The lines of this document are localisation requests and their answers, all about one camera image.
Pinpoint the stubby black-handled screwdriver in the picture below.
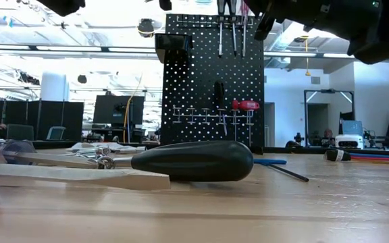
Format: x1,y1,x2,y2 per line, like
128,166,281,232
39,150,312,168
213,80,230,137

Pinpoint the coloured cable bundle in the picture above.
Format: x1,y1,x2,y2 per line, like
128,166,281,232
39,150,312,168
351,155,389,160

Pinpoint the blue T-handle hex key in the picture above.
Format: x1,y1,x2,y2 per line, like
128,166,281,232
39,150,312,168
252,158,310,183

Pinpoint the red-handled flat screwdriver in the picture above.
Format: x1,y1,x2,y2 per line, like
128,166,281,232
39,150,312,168
0,139,171,197

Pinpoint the white box device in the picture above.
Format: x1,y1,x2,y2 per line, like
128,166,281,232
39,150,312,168
335,133,365,149

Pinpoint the black metal pegboard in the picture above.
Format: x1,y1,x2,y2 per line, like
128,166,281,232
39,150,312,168
160,13,265,152

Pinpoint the slotted tool holder rail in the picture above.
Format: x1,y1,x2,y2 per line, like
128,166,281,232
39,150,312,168
176,13,255,28

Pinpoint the white work glove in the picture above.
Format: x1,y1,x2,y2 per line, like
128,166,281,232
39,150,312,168
69,141,147,153

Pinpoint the black ceiling speaker yellow band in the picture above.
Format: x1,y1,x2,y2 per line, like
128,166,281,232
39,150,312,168
137,18,155,38

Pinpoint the grey office chair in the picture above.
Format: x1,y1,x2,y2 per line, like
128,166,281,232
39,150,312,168
45,126,67,141
6,123,35,140

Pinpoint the black partition screen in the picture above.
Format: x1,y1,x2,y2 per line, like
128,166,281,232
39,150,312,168
0,99,85,142

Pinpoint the black pegboard bin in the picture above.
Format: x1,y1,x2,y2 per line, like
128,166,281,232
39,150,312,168
154,32,193,64

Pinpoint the yellow hanging cable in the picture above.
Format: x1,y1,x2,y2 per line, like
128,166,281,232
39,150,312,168
122,72,144,142

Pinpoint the slim black-handled driver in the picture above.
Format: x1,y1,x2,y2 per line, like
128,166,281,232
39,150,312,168
228,0,240,57

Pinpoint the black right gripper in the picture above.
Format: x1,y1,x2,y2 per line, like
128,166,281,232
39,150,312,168
244,0,351,42

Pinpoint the blue screen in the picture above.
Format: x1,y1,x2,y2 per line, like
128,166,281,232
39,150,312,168
341,119,364,136

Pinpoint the black computer monitor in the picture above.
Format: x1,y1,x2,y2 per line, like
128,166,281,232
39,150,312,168
93,94,146,124

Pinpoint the yellow hanging cord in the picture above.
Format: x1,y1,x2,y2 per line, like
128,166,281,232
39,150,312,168
302,35,312,77

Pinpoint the long silver socket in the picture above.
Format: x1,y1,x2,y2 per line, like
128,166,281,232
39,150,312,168
96,155,116,170
93,146,111,157

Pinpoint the black metal gantry frame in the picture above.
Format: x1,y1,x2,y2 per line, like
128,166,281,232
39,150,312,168
303,88,356,146

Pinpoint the blue cable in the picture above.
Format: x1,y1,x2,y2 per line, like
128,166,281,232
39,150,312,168
349,152,389,157

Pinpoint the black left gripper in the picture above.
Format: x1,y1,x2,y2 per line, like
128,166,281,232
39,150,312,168
35,0,86,17

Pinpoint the dark ceiling fixture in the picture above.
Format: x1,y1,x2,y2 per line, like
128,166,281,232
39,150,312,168
18,70,41,85

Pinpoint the black-and-blue-handled screwdriver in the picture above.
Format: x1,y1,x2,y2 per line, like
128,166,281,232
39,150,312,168
216,0,228,58

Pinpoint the black cable sleeve white label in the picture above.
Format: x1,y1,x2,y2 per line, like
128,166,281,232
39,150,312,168
324,148,352,161

